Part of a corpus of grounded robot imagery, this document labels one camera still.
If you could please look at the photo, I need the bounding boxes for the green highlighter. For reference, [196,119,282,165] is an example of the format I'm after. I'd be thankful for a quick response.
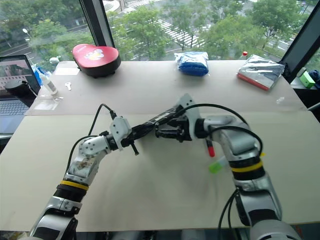
[208,156,230,175]

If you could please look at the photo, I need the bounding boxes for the clear plastic bag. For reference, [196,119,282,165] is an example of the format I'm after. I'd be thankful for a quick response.
[31,94,64,111]

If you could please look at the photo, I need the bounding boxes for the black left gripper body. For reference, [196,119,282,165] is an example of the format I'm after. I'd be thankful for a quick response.
[121,126,141,156]

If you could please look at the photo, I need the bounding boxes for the red heart-shaped box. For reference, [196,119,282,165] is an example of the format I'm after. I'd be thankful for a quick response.
[72,43,122,79]

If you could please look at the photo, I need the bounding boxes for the dark blue cloth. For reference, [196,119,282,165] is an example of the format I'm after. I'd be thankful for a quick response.
[308,69,320,90]

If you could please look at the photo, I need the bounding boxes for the green box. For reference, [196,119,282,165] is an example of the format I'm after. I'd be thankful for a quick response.
[298,70,317,89]

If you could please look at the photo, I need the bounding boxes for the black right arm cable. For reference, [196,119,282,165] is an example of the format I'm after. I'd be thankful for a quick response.
[180,103,264,161]

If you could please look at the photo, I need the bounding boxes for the small white bottle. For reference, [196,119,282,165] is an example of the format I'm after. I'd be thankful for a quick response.
[39,73,60,97]

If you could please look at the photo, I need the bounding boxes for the open laptop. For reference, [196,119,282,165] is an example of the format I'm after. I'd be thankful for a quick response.
[0,54,42,135]

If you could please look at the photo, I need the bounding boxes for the black window frame post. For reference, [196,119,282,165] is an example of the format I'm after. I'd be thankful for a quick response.
[279,0,320,85]
[78,0,119,62]

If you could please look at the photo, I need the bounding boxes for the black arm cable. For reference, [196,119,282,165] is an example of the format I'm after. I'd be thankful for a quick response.
[180,103,264,161]
[66,103,118,174]

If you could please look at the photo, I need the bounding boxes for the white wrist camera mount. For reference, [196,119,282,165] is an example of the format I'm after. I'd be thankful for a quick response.
[178,93,201,141]
[109,115,133,152]

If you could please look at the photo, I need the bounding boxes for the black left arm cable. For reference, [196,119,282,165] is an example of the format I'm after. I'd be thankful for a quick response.
[66,103,118,174]

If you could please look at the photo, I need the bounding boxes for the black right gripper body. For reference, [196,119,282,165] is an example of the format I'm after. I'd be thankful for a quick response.
[169,116,194,144]

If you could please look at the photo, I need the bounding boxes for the silver pouch with red edge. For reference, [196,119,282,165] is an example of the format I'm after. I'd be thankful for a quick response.
[236,54,286,92]

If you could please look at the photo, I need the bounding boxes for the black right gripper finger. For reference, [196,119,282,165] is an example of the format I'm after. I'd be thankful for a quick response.
[155,122,184,133]
[155,131,184,142]

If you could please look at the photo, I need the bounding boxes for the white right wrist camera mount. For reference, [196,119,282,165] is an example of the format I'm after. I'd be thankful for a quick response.
[178,93,201,141]

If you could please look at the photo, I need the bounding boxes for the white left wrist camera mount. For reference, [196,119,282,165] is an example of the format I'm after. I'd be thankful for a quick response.
[109,115,133,152]

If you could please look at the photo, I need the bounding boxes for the blue cloth in plastic bag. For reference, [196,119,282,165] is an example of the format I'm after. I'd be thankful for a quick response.
[173,51,210,77]

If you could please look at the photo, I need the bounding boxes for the red marker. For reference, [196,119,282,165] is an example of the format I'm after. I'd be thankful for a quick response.
[205,138,216,158]

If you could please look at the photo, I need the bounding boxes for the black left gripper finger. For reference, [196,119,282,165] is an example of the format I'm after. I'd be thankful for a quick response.
[137,124,157,139]
[136,104,186,132]

